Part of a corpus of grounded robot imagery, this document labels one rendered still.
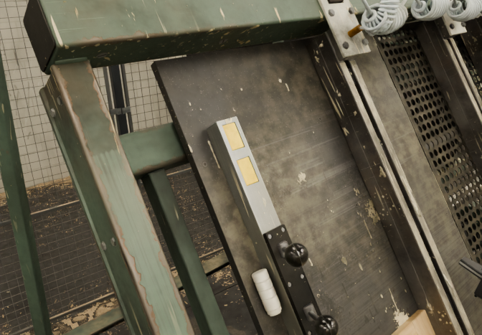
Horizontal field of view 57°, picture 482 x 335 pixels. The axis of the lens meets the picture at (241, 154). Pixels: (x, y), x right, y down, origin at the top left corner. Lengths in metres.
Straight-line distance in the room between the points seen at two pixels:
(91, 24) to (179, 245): 0.40
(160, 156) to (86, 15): 0.27
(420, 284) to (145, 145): 0.69
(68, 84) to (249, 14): 0.37
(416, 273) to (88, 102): 0.79
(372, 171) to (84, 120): 0.65
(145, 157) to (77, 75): 0.19
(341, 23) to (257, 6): 0.23
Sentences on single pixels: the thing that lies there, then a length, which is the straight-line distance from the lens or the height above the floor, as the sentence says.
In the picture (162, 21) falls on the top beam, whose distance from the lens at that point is 0.78.
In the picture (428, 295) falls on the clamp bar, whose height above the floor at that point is 1.28.
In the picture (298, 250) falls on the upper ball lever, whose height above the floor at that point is 1.56.
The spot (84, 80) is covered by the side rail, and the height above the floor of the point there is 1.82.
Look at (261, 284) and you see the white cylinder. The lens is 0.82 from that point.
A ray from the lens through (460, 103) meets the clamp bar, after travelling 1.50.
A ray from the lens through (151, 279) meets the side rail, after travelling 0.69.
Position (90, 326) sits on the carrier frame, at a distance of 1.89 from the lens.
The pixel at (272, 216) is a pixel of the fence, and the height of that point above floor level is 1.55.
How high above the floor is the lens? 1.93
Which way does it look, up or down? 20 degrees down
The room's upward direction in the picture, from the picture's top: 3 degrees counter-clockwise
